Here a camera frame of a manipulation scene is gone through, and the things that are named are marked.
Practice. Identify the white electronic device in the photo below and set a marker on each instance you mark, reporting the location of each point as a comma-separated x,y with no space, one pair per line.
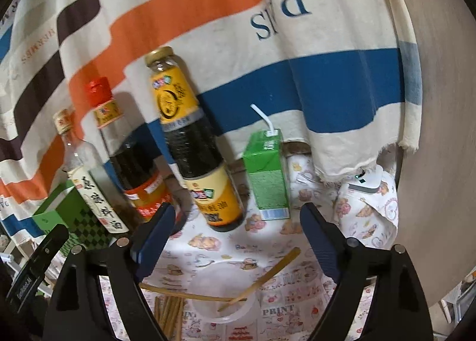
366,181

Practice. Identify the clear cooking wine bottle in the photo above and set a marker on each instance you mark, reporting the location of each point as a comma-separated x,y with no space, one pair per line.
80,155

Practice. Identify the green drink carton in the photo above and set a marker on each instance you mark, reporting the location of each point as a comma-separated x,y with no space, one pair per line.
266,181

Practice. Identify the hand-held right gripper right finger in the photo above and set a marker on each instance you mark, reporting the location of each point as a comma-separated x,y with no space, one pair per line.
319,240

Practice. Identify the yellow label oyster sauce bottle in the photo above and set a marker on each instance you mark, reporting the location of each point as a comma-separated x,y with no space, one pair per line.
186,140

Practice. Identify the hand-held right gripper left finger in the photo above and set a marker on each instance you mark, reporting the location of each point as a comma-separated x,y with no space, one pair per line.
154,240

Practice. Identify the bear print white cloth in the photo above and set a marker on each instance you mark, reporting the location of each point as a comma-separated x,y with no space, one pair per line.
357,211

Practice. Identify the red cap dark sauce bottle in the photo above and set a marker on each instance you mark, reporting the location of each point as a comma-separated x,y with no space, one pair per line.
130,166

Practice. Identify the green checkered box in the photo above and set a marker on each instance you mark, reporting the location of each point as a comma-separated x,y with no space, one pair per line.
70,211

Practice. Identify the wooden chopstick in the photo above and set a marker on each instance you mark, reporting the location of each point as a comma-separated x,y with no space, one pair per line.
275,270
178,293

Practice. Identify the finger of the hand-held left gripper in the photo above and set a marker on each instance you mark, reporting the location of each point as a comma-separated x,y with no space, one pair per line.
50,248

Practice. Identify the pink print cloth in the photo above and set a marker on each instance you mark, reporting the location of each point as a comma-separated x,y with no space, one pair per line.
282,311

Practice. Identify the clear plastic cup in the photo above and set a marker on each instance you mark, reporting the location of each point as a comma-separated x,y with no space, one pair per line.
223,278

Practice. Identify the bundle of wooden chopsticks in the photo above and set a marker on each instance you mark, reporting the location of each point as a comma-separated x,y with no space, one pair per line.
169,318

